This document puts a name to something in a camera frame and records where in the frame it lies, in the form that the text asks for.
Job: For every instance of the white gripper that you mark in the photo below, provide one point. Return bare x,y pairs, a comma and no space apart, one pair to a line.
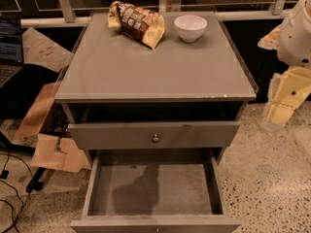
295,43

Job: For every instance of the white bowl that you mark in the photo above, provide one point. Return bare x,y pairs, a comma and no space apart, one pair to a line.
189,27

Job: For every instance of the grey drawer cabinet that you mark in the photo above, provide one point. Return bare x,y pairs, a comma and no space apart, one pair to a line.
113,79

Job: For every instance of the brown cardboard box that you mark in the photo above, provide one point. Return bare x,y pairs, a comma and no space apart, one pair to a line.
45,120

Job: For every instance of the grey drawer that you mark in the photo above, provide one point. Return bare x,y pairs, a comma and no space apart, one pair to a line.
154,135
155,194

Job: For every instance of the black laptop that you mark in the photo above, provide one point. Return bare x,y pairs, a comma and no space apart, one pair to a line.
11,49

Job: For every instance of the grey top drawer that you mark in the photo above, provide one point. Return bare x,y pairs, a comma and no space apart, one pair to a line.
154,135

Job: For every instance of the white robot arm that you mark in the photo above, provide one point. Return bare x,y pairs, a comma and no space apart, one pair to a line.
292,41

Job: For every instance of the brown chip bag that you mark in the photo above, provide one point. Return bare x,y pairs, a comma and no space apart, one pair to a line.
140,24

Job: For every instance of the metal railing frame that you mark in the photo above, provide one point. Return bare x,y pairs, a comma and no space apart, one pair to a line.
162,4

